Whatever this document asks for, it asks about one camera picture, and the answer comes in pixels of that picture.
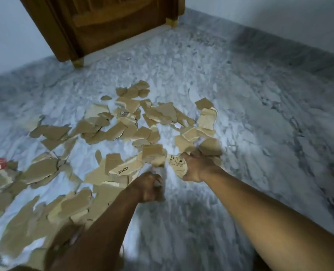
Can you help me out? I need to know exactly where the pile of torn cardboard pieces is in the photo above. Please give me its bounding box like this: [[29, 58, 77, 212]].
[[0, 80, 224, 271]]

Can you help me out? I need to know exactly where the person's right hand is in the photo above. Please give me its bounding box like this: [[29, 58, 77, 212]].
[[180, 151, 222, 183]]

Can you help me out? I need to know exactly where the printed torn cardboard scrap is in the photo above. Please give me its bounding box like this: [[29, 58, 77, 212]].
[[166, 154, 189, 179]]

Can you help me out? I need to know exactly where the person's left forearm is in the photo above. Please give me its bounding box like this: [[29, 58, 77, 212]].
[[44, 187, 140, 271]]

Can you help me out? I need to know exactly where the brown wooden door frame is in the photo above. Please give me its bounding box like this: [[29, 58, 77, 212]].
[[17, 0, 186, 68]]

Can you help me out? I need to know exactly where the person's right forearm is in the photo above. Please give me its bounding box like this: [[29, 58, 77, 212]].
[[201, 166, 334, 271]]

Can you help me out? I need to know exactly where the person's left hand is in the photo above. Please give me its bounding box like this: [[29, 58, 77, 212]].
[[127, 171, 166, 203]]

